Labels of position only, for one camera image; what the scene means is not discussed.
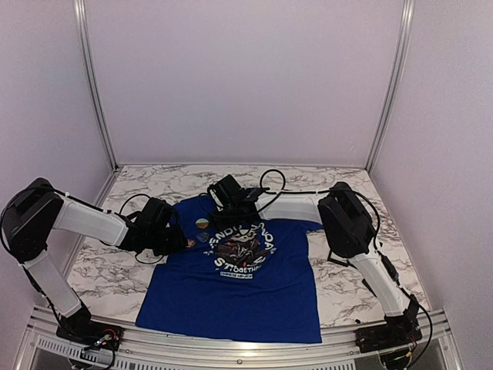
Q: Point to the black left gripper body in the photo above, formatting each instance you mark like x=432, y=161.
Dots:
x=164, y=244

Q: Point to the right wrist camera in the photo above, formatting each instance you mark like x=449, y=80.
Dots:
x=216, y=195

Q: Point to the left aluminium corner post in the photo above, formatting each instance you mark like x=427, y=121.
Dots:
x=95, y=96

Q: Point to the right aluminium corner post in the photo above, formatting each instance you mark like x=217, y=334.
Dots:
x=397, y=69

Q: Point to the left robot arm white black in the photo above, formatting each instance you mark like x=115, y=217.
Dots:
x=34, y=216

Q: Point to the blue round brooch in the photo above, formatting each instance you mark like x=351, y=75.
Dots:
x=203, y=237

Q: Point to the green round brooch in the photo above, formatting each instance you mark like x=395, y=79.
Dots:
x=202, y=223

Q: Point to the black display box left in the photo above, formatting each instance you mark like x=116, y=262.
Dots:
x=335, y=260

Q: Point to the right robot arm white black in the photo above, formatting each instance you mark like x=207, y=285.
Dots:
x=350, y=222

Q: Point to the aluminium corner post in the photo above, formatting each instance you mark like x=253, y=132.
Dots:
x=95, y=96
x=397, y=69

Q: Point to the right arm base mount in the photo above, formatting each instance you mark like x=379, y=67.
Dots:
x=388, y=335

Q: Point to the blue panda print t-shirt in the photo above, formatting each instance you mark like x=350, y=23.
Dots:
x=251, y=283

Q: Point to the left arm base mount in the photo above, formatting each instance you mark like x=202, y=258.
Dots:
x=90, y=333

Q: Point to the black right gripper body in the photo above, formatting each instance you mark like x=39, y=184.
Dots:
x=230, y=221

